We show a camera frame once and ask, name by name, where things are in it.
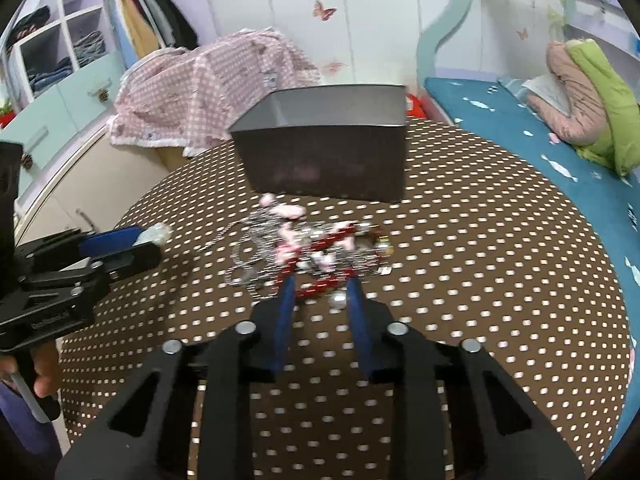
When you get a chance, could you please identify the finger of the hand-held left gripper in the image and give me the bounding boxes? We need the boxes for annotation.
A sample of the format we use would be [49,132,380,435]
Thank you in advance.
[14,226,146,273]
[20,244,163,306]

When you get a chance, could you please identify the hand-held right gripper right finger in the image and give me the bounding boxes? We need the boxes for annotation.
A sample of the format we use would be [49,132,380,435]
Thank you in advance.
[345,277,586,480]

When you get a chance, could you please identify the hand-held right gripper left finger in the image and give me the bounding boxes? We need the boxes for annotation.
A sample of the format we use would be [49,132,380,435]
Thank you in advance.
[55,275,301,480]

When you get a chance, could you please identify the small white trinket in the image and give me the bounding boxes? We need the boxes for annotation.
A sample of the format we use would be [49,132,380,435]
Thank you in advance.
[139,223,174,247]

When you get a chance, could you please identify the pile of mixed jewelry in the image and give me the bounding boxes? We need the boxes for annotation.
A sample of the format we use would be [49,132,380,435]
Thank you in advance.
[202,192,393,306]

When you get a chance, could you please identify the red bead bracelet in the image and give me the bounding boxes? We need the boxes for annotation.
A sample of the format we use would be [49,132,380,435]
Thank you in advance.
[274,224,388,301]

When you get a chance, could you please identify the grey storage box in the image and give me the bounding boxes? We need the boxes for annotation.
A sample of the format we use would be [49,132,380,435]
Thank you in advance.
[229,84,408,204]

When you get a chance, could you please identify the person's left forearm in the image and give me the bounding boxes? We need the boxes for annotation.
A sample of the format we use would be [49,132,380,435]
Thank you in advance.
[0,382,63,471]

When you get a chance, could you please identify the person's left hand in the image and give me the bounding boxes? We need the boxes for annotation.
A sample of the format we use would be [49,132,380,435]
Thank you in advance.
[0,342,62,397]

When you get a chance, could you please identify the cardboard box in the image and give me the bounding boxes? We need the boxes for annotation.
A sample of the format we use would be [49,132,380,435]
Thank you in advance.
[152,144,203,172]

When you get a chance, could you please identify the brown polka dot tablecloth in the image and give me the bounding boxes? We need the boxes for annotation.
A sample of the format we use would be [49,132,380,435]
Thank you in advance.
[57,120,628,480]

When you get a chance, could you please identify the teal drawer cabinet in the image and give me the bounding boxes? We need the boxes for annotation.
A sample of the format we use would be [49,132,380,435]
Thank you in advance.
[0,50,126,171]

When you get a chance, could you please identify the pink checked cloth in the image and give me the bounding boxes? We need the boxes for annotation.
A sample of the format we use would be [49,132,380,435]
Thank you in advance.
[107,29,321,158]

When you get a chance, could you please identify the folded blue jeans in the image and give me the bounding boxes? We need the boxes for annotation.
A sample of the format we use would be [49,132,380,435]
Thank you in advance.
[27,57,73,93]

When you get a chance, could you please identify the grey folded clothes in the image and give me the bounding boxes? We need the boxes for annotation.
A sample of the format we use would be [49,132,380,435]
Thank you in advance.
[74,30,107,66]

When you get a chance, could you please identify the red bench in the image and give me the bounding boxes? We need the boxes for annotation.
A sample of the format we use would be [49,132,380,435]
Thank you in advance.
[404,93,432,120]

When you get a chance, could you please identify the row of hanging clothes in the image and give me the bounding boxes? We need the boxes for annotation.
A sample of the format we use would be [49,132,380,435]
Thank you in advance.
[105,0,198,68]

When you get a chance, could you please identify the dark folded clothes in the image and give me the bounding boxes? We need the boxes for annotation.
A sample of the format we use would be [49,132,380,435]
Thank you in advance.
[7,6,52,43]

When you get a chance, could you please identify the lilac wardrobe shelf unit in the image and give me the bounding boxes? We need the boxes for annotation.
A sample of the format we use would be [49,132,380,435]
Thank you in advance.
[0,0,201,126]

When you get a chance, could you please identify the bed with teal sheet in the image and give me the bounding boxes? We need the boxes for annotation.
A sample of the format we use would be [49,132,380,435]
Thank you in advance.
[422,76,640,311]

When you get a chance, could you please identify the white pillow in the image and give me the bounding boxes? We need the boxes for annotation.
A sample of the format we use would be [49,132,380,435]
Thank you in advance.
[520,74,571,116]

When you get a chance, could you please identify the teal wavy bed panel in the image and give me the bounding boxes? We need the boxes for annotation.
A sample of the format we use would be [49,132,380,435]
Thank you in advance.
[417,0,473,121]

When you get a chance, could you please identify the green quilt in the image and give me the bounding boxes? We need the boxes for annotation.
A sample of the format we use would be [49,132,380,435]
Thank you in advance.
[567,39,640,177]

